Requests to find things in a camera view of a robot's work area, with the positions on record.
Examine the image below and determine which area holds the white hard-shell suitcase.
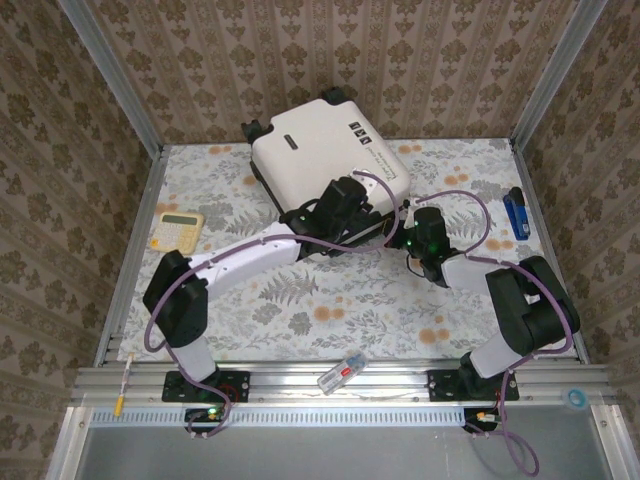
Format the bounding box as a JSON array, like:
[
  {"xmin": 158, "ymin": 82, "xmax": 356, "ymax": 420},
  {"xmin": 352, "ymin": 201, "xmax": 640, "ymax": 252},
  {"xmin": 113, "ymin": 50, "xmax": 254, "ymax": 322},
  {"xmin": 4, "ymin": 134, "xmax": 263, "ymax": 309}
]
[{"xmin": 241, "ymin": 87, "xmax": 412, "ymax": 261}]

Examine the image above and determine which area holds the floral tablecloth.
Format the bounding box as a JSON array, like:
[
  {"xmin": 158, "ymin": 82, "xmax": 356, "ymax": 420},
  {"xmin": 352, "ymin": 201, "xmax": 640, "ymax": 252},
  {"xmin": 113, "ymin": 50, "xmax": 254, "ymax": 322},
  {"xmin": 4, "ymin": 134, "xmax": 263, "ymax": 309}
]
[{"xmin": 117, "ymin": 138, "xmax": 576, "ymax": 362}]

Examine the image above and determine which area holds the blue stapler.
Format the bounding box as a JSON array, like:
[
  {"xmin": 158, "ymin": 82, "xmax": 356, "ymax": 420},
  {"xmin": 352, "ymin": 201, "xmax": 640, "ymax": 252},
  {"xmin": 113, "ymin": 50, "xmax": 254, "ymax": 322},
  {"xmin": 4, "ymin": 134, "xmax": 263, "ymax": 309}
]
[{"xmin": 502, "ymin": 187, "xmax": 532, "ymax": 242}]

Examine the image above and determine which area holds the clear plastic case red label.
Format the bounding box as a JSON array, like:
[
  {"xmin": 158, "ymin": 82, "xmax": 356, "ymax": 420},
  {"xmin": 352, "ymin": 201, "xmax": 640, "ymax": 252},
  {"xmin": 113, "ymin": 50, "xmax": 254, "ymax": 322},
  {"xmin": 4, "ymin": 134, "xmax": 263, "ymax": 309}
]
[{"xmin": 317, "ymin": 350, "xmax": 370, "ymax": 398}]

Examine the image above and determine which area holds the yellow calculator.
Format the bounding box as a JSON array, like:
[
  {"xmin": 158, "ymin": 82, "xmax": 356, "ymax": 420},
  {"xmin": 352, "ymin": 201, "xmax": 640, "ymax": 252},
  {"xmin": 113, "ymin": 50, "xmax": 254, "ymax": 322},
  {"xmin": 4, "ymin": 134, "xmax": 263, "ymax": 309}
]
[{"xmin": 150, "ymin": 210, "xmax": 205, "ymax": 256}]

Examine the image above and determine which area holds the black controller board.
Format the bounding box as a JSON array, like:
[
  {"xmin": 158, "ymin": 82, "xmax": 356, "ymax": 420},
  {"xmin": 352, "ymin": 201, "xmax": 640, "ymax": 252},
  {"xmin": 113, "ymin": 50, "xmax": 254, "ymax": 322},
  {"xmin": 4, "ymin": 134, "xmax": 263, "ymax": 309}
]
[
  {"xmin": 185, "ymin": 407, "xmax": 226, "ymax": 434},
  {"xmin": 464, "ymin": 408, "xmax": 501, "ymax": 434}
]

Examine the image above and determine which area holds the blue tape roll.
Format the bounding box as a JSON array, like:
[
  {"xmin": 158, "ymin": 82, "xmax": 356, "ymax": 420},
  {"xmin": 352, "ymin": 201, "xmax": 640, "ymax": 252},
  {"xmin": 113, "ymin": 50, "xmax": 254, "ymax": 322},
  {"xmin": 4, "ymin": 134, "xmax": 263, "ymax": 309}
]
[{"xmin": 564, "ymin": 387, "xmax": 590, "ymax": 412}]

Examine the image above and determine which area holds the grey metal tray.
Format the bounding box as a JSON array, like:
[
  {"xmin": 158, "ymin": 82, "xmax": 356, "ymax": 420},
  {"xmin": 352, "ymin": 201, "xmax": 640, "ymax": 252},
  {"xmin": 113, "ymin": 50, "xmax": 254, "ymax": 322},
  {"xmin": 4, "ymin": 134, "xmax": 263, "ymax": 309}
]
[{"xmin": 47, "ymin": 404, "xmax": 640, "ymax": 480}]

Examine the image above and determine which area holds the white pen yellow cap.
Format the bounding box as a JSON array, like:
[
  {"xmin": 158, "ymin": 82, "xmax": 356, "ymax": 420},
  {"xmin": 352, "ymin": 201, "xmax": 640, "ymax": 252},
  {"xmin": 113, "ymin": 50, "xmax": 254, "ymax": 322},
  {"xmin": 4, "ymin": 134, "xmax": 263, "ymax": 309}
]
[{"xmin": 114, "ymin": 352, "xmax": 136, "ymax": 418}]

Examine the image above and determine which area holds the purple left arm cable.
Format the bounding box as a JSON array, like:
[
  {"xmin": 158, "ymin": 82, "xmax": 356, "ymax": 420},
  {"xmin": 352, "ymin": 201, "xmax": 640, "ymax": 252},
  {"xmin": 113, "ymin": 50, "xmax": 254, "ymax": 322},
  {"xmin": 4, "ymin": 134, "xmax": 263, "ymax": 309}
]
[{"xmin": 143, "ymin": 168, "xmax": 401, "ymax": 442}]

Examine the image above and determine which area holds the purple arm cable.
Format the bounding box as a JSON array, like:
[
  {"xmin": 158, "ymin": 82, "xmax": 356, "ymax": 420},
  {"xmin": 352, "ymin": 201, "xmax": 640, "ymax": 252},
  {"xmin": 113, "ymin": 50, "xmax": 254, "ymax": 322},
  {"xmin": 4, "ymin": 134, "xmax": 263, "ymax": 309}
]
[
  {"xmin": 414, "ymin": 189, "xmax": 574, "ymax": 476},
  {"xmin": 143, "ymin": 168, "xmax": 401, "ymax": 442}
]

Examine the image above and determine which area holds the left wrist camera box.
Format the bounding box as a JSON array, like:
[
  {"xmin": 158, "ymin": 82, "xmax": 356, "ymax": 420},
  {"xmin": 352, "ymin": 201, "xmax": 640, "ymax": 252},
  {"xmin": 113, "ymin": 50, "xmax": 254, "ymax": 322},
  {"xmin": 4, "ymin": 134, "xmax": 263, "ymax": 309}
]
[{"xmin": 351, "ymin": 167, "xmax": 380, "ymax": 194}]

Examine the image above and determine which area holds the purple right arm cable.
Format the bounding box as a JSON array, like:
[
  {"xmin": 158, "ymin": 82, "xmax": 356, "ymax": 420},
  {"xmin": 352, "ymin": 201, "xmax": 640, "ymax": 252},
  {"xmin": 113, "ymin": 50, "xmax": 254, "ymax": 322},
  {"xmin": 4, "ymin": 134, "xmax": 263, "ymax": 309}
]
[{"xmin": 414, "ymin": 189, "xmax": 574, "ymax": 476}]

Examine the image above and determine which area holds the aluminium side rail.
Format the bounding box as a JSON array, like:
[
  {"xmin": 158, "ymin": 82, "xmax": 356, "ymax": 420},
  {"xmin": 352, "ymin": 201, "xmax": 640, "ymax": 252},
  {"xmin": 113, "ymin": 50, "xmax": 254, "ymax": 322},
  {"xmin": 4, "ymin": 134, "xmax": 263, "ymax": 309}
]
[
  {"xmin": 509, "ymin": 139, "xmax": 591, "ymax": 364},
  {"xmin": 94, "ymin": 144, "xmax": 169, "ymax": 369}
]

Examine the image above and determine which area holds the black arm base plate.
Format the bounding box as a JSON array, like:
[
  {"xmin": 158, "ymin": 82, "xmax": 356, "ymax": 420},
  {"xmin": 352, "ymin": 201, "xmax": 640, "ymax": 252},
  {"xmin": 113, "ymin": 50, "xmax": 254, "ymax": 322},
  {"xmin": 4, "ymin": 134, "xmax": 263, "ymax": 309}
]
[
  {"xmin": 162, "ymin": 370, "xmax": 251, "ymax": 403},
  {"xmin": 427, "ymin": 368, "xmax": 520, "ymax": 403}
]

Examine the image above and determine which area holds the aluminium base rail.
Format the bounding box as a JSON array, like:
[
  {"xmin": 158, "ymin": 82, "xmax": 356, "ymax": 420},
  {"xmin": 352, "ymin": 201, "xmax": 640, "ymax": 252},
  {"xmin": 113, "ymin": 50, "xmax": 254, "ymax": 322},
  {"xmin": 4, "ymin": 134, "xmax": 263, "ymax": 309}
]
[{"xmin": 69, "ymin": 359, "xmax": 621, "ymax": 409}]

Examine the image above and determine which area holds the grey slotted cable duct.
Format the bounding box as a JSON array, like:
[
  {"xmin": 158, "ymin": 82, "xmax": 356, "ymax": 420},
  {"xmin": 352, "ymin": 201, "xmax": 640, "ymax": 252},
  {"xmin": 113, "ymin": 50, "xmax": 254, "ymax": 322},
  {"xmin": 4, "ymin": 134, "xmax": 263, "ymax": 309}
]
[{"xmin": 89, "ymin": 407, "xmax": 469, "ymax": 429}]

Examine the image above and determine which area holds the aluminium frame post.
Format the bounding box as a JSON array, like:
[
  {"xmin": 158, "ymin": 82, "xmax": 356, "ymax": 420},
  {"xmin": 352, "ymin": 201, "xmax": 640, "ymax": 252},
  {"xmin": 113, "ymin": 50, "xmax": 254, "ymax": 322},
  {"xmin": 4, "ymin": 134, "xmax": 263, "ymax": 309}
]
[
  {"xmin": 509, "ymin": 0, "xmax": 609, "ymax": 151},
  {"xmin": 57, "ymin": 0, "xmax": 166, "ymax": 156}
]

